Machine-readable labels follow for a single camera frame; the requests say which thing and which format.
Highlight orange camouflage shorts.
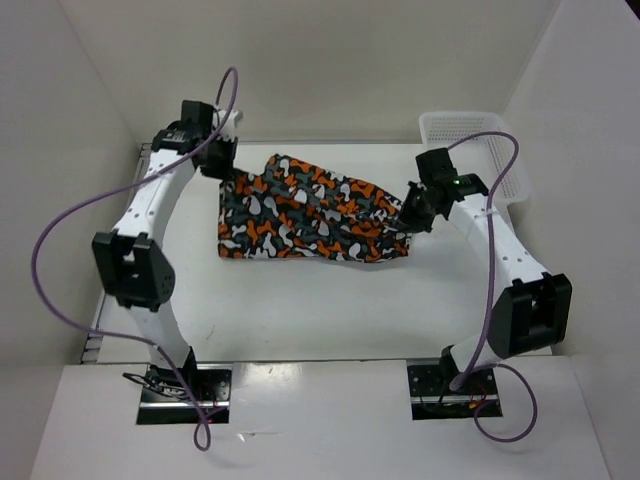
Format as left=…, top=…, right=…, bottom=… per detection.
left=217, top=154, right=412, bottom=263

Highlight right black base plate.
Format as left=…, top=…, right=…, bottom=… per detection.
left=406, top=358, right=502, bottom=421

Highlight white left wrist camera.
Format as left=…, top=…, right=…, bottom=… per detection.
left=212, top=106, right=243, bottom=141

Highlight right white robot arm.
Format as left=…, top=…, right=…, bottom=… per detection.
left=399, top=148, right=572, bottom=393

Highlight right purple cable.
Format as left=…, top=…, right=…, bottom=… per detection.
left=446, top=131, right=539, bottom=443

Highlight purple cable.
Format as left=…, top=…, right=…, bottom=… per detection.
left=31, top=67, right=240, bottom=453
left=446, top=131, right=539, bottom=443

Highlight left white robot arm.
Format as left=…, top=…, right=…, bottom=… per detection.
left=92, top=100, right=242, bottom=400

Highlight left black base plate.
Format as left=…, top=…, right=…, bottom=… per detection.
left=123, top=366, right=232, bottom=426

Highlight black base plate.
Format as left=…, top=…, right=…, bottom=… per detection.
left=406, top=358, right=502, bottom=421
left=123, top=366, right=232, bottom=426

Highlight aluminium table rail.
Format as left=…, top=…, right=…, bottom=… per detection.
left=79, top=142, right=157, bottom=364

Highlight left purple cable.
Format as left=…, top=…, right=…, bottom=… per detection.
left=31, top=67, right=240, bottom=453

